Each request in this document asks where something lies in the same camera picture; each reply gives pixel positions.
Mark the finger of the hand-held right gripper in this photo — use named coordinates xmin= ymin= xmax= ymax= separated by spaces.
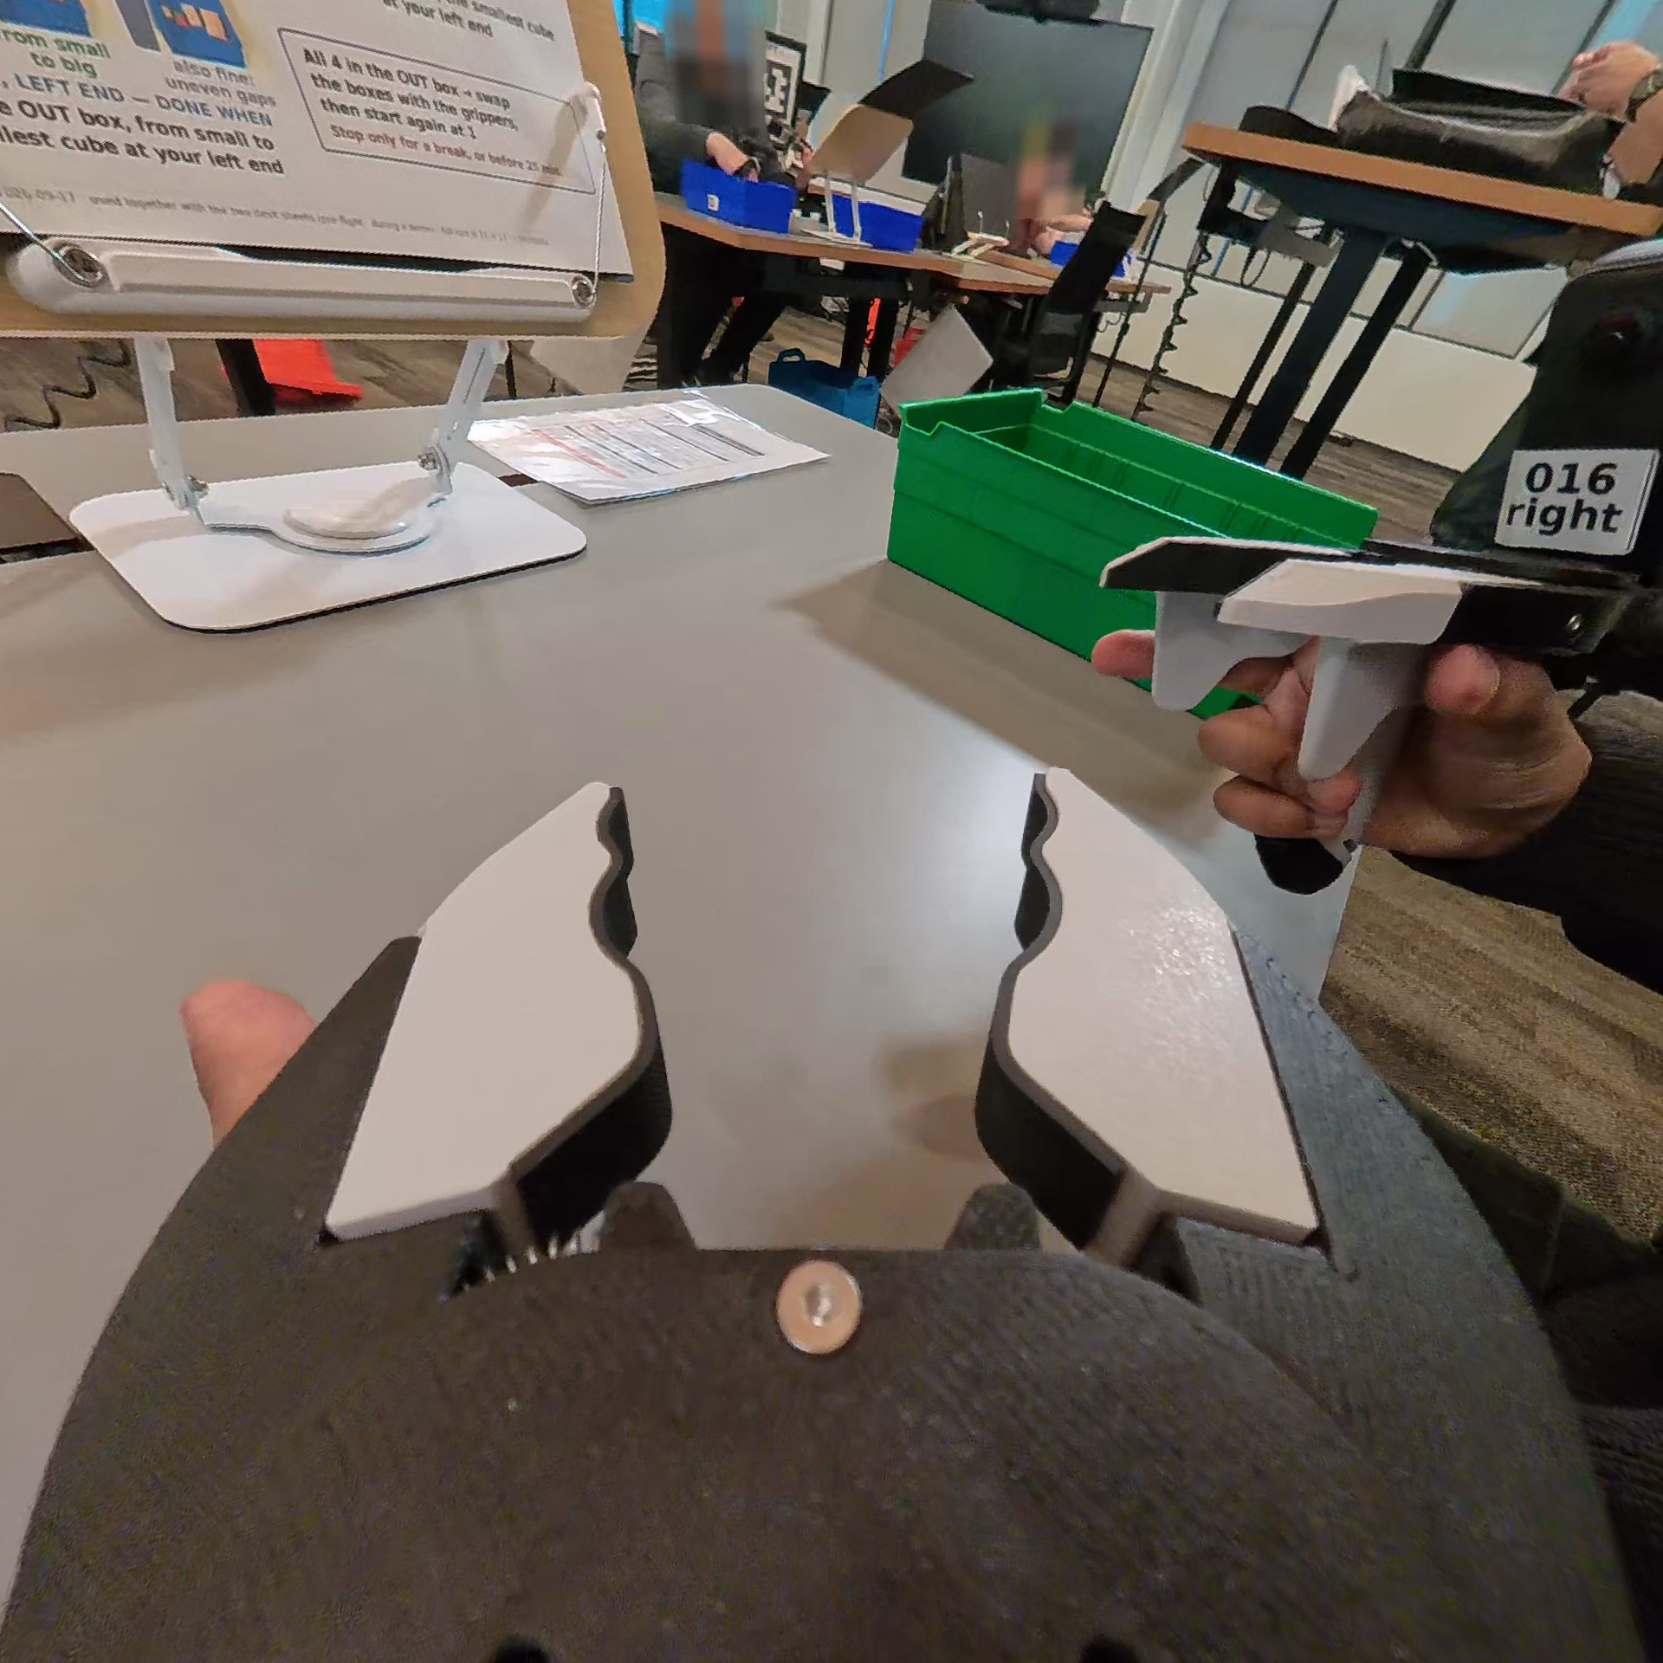
xmin=1213 ymin=568 xmax=1469 ymax=784
xmin=1100 ymin=536 xmax=1358 ymax=712

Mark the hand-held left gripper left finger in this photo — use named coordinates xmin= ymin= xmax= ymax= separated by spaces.
xmin=324 ymin=782 xmax=673 ymax=1269

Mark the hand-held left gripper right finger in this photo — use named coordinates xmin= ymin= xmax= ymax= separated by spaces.
xmin=974 ymin=766 xmax=1324 ymax=1269

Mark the green plastic bin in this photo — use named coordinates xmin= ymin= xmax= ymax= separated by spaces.
xmin=887 ymin=390 xmax=1380 ymax=718

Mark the person's right forearm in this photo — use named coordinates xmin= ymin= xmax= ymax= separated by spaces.
xmin=1395 ymin=700 xmax=1663 ymax=995

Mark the grey desk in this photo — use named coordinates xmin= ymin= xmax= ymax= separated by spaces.
xmin=0 ymin=382 xmax=1358 ymax=1560

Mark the person's right hand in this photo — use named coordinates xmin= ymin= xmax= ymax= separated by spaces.
xmin=1091 ymin=629 xmax=1593 ymax=859

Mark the person's left hand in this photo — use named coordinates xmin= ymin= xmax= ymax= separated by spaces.
xmin=182 ymin=979 xmax=317 ymax=1144

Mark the black bag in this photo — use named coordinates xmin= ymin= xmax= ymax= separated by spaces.
xmin=1239 ymin=67 xmax=1625 ymax=196

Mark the wooden top table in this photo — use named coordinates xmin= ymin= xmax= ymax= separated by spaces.
xmin=655 ymin=194 xmax=1172 ymax=392
xmin=1182 ymin=122 xmax=1663 ymax=457

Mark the laminated paper sheet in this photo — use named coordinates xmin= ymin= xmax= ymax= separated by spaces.
xmin=467 ymin=395 xmax=831 ymax=506

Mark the dark monitor screen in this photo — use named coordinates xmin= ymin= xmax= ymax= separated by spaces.
xmin=903 ymin=0 xmax=1154 ymax=190

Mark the dark grey mat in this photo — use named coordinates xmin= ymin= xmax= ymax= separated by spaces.
xmin=0 ymin=471 xmax=83 ymax=562

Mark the white document stand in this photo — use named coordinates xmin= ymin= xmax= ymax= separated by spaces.
xmin=0 ymin=0 xmax=667 ymax=342

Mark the white page holder bar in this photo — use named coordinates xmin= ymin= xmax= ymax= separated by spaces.
xmin=6 ymin=239 xmax=602 ymax=326

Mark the printed instruction sheet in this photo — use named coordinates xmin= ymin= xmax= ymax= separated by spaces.
xmin=0 ymin=0 xmax=635 ymax=277

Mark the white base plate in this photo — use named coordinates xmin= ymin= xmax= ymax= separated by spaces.
xmin=69 ymin=461 xmax=590 ymax=633

